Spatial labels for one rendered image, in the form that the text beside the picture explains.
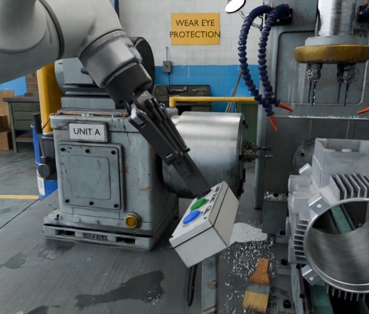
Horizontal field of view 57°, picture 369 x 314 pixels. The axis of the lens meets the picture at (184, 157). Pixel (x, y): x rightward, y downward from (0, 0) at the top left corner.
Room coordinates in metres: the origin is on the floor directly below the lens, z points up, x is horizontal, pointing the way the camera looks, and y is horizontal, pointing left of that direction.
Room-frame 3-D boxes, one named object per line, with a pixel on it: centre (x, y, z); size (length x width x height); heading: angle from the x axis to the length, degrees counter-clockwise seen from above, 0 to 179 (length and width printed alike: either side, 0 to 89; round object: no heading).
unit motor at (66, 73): (0.99, 0.26, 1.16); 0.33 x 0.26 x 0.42; 76
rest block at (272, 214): (0.96, -0.27, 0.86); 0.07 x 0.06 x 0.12; 76
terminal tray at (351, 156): (0.61, -0.30, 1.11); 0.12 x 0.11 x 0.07; 166
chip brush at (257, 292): (0.69, -0.17, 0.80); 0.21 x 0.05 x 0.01; 161
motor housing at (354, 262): (0.57, -0.29, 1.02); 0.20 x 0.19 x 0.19; 166
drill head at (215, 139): (0.95, -0.02, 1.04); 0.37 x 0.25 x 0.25; 76
